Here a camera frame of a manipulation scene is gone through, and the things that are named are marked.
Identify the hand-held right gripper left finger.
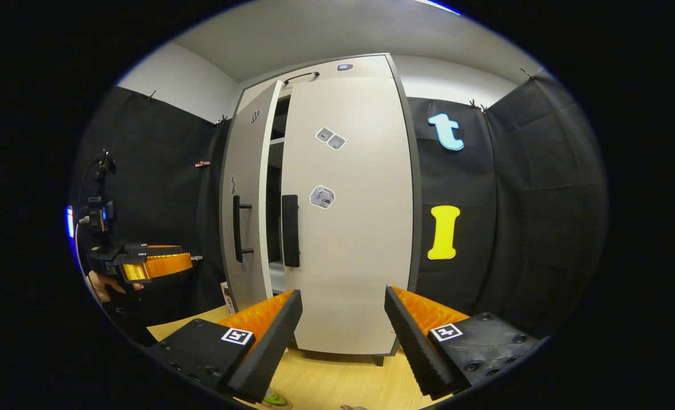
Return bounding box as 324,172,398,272
146,289,304,404

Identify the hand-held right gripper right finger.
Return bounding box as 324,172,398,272
384,286,546,401

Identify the white cabinet door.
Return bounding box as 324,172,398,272
219,80,284,314
279,74,415,355

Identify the white cabinet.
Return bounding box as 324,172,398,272
219,52,424,366

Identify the black backdrop cloth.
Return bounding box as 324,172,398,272
69,71,608,342

